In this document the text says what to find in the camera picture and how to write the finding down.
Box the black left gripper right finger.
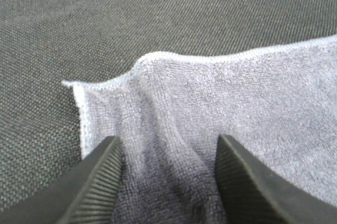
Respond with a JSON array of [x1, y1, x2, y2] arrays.
[[215, 135, 336, 223]]

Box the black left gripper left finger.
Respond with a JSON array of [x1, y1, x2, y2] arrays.
[[1, 136, 123, 223]]

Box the grey-blue terry towel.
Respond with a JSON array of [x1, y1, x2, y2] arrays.
[[65, 36, 336, 223]]

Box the black table cloth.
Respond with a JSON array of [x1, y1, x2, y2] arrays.
[[1, 0, 336, 210]]

